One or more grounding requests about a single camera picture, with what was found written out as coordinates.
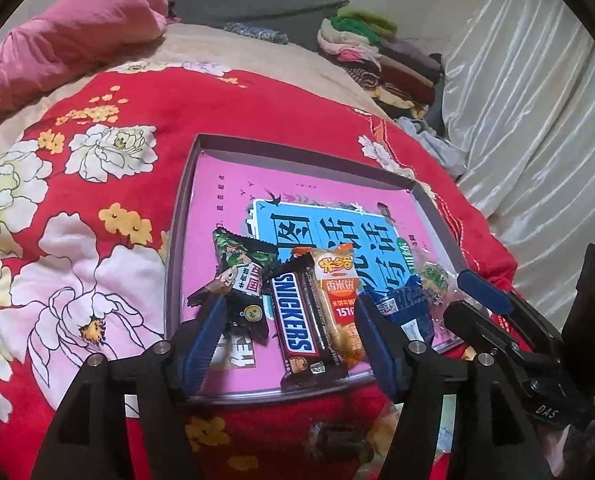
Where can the grey shallow box tray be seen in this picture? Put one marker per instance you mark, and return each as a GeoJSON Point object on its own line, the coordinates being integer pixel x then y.
{"type": "Point", "coordinates": [179, 240]}

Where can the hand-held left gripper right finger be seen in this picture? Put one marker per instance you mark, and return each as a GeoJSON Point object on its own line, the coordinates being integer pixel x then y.
{"type": "Point", "coordinates": [377, 345]}

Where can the grey white cloth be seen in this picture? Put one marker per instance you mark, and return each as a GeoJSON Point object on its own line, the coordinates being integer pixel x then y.
{"type": "Point", "coordinates": [442, 152]}

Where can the clear biscuit packet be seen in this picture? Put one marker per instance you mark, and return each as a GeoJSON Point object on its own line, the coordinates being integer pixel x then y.
{"type": "Point", "coordinates": [437, 280]}

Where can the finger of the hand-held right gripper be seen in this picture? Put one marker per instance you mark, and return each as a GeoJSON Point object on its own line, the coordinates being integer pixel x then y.
{"type": "Point", "coordinates": [477, 327]}
{"type": "Point", "coordinates": [485, 290]}

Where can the beige bedsheet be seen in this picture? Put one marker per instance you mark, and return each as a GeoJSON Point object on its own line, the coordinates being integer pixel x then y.
{"type": "Point", "coordinates": [257, 60]}

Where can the green snack packet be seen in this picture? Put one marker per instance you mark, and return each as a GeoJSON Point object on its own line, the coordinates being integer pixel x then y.
{"type": "Point", "coordinates": [237, 265]}

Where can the white satin curtain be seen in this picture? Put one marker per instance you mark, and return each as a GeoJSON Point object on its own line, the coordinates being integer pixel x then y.
{"type": "Point", "coordinates": [527, 110]}

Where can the blue cookie packet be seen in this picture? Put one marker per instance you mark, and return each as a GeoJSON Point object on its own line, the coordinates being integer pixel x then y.
{"type": "Point", "coordinates": [402, 305]}

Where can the pink and blue book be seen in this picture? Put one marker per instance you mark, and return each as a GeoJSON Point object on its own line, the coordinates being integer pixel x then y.
{"type": "Point", "coordinates": [217, 195]}

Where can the brown chocolate bar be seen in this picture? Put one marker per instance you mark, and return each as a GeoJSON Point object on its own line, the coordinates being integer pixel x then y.
{"type": "Point", "coordinates": [295, 330]}

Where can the orange rice cracker packet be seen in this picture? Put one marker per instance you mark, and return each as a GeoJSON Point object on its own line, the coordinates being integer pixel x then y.
{"type": "Point", "coordinates": [340, 300]}

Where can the stack of folded clothes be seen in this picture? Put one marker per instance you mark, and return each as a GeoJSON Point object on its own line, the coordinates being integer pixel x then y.
{"type": "Point", "coordinates": [402, 75]}

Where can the pink pillow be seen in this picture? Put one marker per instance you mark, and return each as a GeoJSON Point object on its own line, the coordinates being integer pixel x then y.
{"type": "Point", "coordinates": [77, 45]}

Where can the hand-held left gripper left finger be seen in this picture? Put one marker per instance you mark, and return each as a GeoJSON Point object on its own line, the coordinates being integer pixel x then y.
{"type": "Point", "coordinates": [205, 342]}

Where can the red floral blanket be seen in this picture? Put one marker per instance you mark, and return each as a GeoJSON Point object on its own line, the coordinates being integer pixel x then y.
{"type": "Point", "coordinates": [177, 105]}

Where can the blue patterned pillow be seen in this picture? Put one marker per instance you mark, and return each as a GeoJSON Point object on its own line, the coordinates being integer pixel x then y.
{"type": "Point", "coordinates": [257, 32]}

